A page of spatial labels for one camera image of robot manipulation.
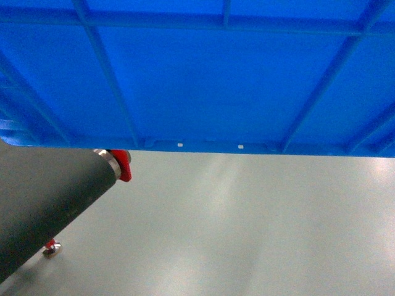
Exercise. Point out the large blue plastic crate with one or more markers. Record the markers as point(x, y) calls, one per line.
point(250, 77)

